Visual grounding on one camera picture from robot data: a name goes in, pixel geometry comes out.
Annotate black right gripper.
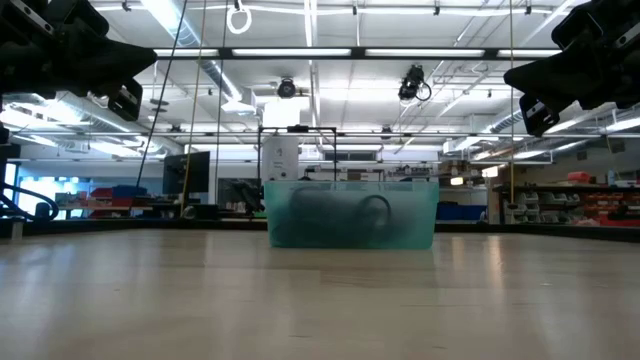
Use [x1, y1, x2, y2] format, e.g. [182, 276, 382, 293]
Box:
[503, 0, 640, 138]

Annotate black table edge rail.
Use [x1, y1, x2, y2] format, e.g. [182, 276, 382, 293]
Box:
[0, 218, 640, 245]

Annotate black monitor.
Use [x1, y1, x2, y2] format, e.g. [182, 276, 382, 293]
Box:
[162, 151, 211, 195]

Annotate yellow hanging cord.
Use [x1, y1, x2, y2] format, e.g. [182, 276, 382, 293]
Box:
[179, 0, 208, 216]

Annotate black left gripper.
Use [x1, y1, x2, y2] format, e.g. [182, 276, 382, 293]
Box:
[0, 0, 158, 122]

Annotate black USB-C cable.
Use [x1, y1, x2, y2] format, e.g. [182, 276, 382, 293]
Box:
[279, 187, 394, 246]

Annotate white column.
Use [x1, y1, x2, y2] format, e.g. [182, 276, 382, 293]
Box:
[261, 134, 300, 182]

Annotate black curved hose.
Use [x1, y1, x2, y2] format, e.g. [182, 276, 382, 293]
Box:
[0, 178, 59, 221]

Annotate red storage bin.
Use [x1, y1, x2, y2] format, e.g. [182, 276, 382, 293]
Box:
[89, 187, 115, 208]

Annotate thin black hanging cable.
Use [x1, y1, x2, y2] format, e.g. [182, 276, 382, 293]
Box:
[134, 0, 190, 191]

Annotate black overhead camera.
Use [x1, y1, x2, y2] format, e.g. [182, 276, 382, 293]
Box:
[276, 77, 298, 100]

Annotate black shelf with bins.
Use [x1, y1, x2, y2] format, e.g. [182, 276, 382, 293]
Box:
[492, 182, 640, 227]

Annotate blue storage bin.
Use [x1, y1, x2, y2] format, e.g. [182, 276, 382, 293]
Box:
[112, 184, 149, 199]

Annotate white hanging ring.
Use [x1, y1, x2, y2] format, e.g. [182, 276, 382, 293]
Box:
[225, 0, 253, 36]

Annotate teal translucent plastic bin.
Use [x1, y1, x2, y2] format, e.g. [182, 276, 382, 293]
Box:
[263, 179, 440, 250]

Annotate black ceiling camera with cable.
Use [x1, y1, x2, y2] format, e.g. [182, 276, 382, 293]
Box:
[398, 63, 433, 104]

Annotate blue storage bins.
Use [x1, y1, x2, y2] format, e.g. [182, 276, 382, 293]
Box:
[437, 202, 489, 221]

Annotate black metal frame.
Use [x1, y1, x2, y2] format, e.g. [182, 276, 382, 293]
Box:
[256, 124, 339, 184]

